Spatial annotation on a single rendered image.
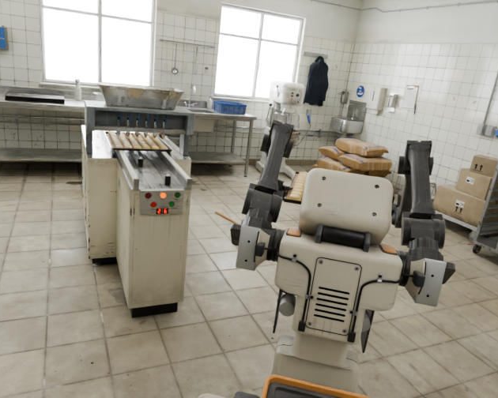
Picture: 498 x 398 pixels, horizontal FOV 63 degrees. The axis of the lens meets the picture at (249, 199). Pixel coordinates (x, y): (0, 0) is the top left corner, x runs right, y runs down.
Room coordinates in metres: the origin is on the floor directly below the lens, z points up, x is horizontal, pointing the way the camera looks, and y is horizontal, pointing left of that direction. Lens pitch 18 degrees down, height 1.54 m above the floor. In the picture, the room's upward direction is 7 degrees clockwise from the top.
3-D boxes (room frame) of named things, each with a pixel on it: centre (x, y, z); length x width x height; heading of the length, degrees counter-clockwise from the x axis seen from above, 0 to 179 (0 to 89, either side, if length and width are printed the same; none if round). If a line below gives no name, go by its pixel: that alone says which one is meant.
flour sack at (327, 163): (5.75, -1.26, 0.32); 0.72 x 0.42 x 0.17; 30
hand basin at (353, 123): (6.75, -1.49, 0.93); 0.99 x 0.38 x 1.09; 26
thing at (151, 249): (2.45, 0.63, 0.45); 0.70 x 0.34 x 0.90; 25
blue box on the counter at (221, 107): (5.92, 0.43, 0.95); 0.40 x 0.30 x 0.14; 119
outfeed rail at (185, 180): (3.07, 0.77, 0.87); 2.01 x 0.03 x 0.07; 25
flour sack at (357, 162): (5.59, -1.57, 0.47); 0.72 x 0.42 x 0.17; 121
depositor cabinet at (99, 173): (3.34, 1.05, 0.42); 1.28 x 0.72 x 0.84; 25
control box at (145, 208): (2.12, 0.48, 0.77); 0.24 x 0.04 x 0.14; 115
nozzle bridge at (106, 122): (2.91, 0.85, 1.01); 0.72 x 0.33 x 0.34; 115
